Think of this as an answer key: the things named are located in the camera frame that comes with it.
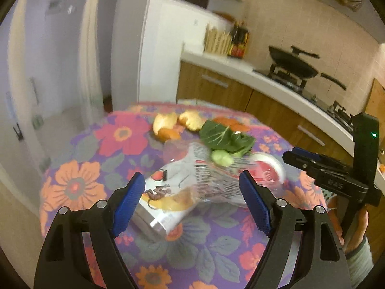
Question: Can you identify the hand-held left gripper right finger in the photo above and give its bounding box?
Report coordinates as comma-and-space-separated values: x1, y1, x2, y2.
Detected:
238, 170, 352, 289

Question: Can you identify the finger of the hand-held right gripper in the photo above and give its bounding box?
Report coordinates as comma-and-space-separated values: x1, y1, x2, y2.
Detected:
292, 147, 355, 170
282, 151, 320, 185

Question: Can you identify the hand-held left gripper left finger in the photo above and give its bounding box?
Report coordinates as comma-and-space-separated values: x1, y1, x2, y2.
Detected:
34, 172, 146, 289

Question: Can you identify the white cup with red label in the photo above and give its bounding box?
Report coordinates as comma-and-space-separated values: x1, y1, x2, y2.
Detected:
249, 152, 286, 189

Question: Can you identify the white printed snack packet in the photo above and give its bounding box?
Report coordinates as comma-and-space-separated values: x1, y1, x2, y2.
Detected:
134, 142, 256, 241

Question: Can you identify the pale green vegetable stem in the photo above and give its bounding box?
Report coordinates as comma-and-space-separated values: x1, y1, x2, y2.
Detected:
211, 150, 234, 167

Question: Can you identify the clear plastic wrapper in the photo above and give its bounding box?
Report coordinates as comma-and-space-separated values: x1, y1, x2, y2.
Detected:
163, 139, 193, 166

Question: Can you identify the green leafy vegetable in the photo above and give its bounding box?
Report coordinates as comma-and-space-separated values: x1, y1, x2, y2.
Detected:
199, 120, 256, 158

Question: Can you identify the orange peel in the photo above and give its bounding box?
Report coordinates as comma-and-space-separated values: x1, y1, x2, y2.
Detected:
152, 112, 178, 135
214, 116, 252, 133
178, 110, 205, 132
158, 128, 181, 142

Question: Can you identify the person's right hand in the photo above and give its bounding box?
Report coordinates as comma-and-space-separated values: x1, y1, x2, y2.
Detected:
337, 207, 369, 255

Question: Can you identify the floral tablecloth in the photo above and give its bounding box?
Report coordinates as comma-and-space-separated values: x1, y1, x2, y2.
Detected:
39, 101, 331, 289

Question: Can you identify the wooden cutting board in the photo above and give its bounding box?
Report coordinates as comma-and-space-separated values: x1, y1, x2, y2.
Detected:
363, 78, 385, 122

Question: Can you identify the black gas stove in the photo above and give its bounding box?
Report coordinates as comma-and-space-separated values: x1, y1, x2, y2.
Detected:
253, 63, 356, 131

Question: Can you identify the white kitchen countertop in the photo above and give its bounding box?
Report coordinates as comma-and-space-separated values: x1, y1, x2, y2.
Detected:
180, 50, 385, 187

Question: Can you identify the black wok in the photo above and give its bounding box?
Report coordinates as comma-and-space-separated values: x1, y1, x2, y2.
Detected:
268, 46, 347, 90

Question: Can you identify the black cooking spatula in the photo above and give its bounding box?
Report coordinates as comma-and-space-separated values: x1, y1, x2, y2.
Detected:
290, 45, 320, 60

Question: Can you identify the slim dark sauce bottle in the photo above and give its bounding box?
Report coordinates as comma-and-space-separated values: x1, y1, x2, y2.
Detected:
227, 21, 241, 58

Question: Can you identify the beige utensil basket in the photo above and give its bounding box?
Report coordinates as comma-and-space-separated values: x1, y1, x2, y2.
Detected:
204, 26, 233, 56

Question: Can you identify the white curtain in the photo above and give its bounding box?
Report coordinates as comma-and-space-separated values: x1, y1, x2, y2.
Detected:
77, 0, 105, 121

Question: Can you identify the wooden tray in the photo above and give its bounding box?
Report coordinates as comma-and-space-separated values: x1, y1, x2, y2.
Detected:
214, 11, 237, 22

